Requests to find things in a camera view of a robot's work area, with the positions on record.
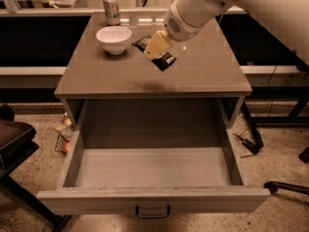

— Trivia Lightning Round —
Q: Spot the black rxbar chocolate wrapper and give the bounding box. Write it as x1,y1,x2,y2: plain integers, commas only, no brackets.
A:
132,36,177,72

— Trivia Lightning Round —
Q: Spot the black device with cable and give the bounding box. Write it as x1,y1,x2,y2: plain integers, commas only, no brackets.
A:
236,134,264,155

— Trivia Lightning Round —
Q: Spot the white ceramic bowl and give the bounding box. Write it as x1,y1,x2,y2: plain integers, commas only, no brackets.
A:
96,26,132,55

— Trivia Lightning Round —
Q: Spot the open grey top drawer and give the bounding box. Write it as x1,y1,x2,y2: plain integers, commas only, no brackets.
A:
38,98,269,215

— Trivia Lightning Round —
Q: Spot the black chair at left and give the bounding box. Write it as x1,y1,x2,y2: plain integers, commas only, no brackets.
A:
0,103,72,232

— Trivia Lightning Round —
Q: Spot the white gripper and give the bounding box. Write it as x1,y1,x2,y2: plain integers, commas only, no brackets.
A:
144,0,205,61

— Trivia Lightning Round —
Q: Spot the green white soda can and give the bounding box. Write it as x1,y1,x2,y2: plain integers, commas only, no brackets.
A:
102,0,121,26

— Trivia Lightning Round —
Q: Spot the grey cabinet counter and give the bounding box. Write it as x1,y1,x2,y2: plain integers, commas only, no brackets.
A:
55,12,252,122

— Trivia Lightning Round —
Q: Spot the black chair base leg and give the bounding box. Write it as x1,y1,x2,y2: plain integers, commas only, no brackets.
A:
264,181,309,195

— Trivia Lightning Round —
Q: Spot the black drawer handle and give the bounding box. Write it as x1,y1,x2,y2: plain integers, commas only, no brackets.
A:
135,206,171,218

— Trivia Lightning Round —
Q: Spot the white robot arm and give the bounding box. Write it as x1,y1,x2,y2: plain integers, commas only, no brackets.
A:
144,0,309,64

